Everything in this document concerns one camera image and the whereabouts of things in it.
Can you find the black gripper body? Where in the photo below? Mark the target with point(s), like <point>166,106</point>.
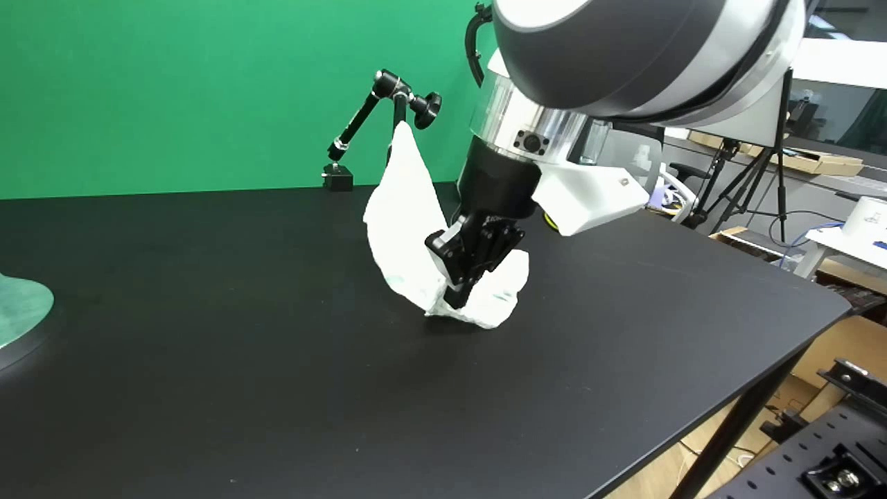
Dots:
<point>500,185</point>

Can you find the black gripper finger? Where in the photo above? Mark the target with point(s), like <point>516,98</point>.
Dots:
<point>457,264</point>
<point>500,246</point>

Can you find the white cloth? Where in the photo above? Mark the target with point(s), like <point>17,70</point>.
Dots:
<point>404,222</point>

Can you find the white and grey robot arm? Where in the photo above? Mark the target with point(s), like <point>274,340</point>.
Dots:
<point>629,45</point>

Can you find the black tripod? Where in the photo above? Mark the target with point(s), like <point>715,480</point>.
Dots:
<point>738,189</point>

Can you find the black table leg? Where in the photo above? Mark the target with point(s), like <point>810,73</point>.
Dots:
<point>730,433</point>

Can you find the wooden background desk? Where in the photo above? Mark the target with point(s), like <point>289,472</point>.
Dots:
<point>819,161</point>

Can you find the green backdrop curtain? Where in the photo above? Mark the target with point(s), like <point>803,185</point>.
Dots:
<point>185,92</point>

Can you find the white flat box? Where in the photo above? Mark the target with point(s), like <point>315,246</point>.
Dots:
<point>861,231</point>

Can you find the black perforated breadboard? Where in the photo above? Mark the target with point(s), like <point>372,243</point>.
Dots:
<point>794,461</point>

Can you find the brown cardboard box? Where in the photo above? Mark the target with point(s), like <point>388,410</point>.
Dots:
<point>855,349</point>

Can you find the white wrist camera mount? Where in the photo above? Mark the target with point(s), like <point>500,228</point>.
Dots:
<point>593,196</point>

